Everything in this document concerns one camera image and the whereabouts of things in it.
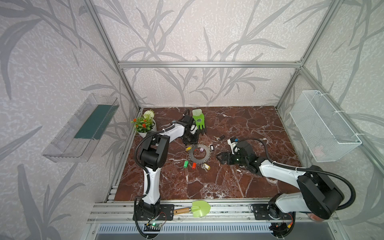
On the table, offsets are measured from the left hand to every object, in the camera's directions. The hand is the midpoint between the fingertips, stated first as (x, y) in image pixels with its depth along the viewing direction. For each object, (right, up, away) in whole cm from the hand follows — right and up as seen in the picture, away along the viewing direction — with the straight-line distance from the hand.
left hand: (199, 138), depth 99 cm
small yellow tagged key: (-7, -7, -3) cm, 10 cm away
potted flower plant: (-33, +10, -8) cm, 36 cm away
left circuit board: (-22, -40, -27) cm, 53 cm away
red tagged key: (-3, -16, -9) cm, 18 cm away
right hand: (+13, -7, -11) cm, 19 cm away
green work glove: (0, +14, +14) cm, 19 cm away
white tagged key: (+8, -6, -1) cm, 10 cm away
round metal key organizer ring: (+4, -12, -8) cm, 15 cm away
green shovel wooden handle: (+1, -32, -25) cm, 41 cm away
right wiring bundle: (+40, -40, -28) cm, 64 cm away
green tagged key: (-8, -15, -8) cm, 19 cm away
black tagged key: (+14, -1, +3) cm, 14 cm away
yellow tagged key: (+4, -16, -10) cm, 20 cm away
